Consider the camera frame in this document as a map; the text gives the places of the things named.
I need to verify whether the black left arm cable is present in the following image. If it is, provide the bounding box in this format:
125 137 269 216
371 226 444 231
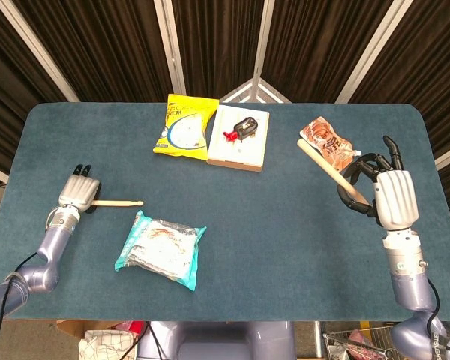
0 251 41 360

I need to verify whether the lavender robot torso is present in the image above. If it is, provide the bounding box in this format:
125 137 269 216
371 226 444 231
136 320 297 360

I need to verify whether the flat white cardboard box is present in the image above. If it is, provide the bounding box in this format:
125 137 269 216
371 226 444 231
206 103 271 173

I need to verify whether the teal clear noodle packet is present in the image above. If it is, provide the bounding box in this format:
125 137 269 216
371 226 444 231
114 209 207 292

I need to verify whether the metal wire basket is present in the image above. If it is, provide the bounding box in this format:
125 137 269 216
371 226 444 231
322 322 404 360

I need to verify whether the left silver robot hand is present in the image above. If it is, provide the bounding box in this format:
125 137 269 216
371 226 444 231
58 163 101 215

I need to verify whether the dark brown pleated curtain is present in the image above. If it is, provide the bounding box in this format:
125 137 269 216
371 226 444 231
0 0 450 241

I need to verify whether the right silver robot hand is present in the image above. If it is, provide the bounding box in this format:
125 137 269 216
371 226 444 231
336 135 421 230

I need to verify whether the white partition base foot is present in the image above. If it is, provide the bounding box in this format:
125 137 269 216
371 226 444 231
219 76 292 104

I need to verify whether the orange spouted drink pouch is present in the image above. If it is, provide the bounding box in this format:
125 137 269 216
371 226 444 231
298 116 362 174

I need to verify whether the blue table mat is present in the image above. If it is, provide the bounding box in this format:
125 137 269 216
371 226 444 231
0 101 450 323

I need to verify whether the white checked cloth bag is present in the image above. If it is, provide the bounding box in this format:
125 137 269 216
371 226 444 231
78 328 138 360

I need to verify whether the wooden drumstick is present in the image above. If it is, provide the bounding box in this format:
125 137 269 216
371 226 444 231
91 199 144 209
296 138 371 207

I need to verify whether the brown cardboard carton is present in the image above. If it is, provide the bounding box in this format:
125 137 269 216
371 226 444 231
55 320 147 360

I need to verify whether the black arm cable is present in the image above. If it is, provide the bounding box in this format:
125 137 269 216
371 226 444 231
425 277 450 357
0 251 41 360

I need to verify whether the yellow snack bag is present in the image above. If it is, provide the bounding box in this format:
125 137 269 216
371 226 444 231
152 93 221 162

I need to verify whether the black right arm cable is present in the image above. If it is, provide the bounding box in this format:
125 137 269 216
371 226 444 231
425 277 450 357

